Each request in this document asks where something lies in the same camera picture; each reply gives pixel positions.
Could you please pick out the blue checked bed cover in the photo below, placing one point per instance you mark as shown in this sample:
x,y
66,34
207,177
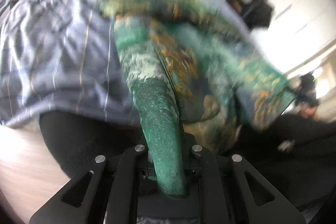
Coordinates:
x,y
60,55

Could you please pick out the person's right hand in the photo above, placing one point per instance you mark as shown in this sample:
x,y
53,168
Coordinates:
x,y
309,112

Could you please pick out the green landscape print silk robe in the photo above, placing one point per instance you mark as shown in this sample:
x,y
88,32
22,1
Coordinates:
x,y
190,70

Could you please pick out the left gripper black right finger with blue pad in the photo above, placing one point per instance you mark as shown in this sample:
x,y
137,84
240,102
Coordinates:
x,y
230,190

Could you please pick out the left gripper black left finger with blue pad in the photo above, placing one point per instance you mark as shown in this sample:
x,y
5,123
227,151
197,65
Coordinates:
x,y
105,191

